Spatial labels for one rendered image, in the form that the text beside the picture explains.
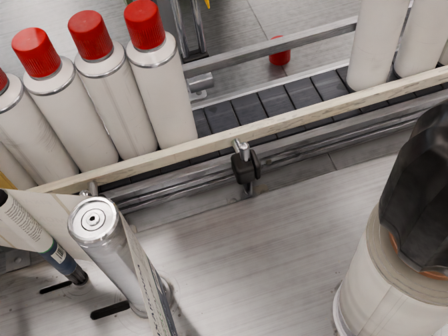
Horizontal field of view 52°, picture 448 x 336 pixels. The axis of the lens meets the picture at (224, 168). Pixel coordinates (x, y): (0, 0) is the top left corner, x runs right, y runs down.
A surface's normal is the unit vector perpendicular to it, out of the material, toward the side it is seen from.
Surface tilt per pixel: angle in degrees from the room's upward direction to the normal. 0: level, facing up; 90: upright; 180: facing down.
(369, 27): 90
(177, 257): 0
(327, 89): 0
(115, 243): 90
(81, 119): 90
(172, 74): 90
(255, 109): 0
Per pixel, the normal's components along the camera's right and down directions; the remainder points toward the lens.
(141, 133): 0.68, 0.58
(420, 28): -0.73, 0.61
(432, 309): -0.18, 0.86
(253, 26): -0.09, -0.54
